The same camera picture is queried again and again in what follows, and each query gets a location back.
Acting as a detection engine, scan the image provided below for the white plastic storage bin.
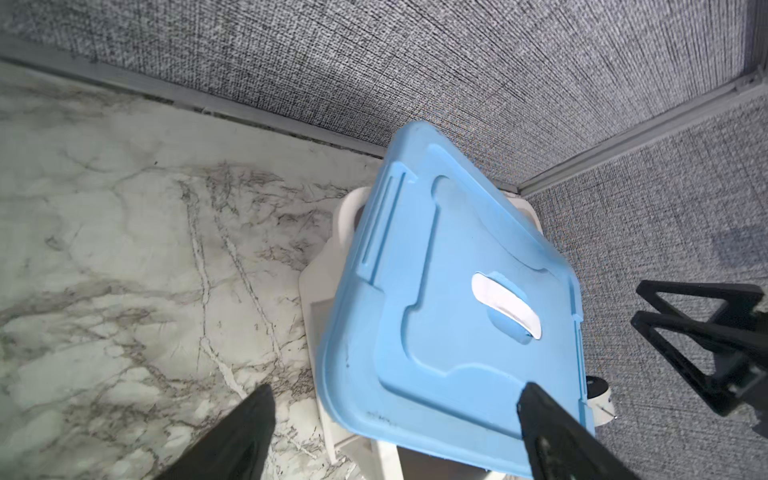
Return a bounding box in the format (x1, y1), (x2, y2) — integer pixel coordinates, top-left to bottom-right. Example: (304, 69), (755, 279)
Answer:
(297, 184), (547, 480)

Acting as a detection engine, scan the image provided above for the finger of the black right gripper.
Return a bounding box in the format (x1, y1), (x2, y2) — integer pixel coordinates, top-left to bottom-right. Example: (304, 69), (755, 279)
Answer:
(631, 280), (767, 418)

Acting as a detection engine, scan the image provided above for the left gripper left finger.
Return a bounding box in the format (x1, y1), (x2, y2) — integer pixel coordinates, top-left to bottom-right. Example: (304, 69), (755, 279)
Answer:
(158, 384), (276, 479)

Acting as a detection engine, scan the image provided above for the white round device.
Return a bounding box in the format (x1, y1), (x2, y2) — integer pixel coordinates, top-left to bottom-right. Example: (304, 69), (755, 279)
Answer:
(586, 375), (617, 427)

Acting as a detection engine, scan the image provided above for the blue plastic bin lid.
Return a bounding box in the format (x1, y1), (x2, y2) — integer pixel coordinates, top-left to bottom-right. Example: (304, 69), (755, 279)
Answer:
(317, 121), (593, 477)

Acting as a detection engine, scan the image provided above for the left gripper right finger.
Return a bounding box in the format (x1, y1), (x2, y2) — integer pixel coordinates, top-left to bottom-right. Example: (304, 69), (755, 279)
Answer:
(517, 382), (638, 480)

